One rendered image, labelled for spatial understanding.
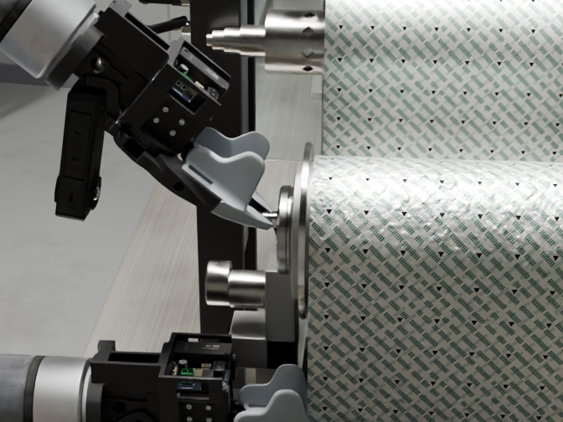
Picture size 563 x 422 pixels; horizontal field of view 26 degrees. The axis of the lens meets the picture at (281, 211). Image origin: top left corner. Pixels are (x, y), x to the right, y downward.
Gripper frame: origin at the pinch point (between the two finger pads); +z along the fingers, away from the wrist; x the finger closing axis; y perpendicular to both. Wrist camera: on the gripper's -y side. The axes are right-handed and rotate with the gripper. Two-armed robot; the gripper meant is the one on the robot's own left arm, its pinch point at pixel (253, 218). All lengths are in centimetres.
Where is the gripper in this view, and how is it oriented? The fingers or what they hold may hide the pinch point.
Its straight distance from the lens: 100.1
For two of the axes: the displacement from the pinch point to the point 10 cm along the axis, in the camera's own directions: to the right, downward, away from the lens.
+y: 6.4, -6.7, -3.7
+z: 7.7, 6.0, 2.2
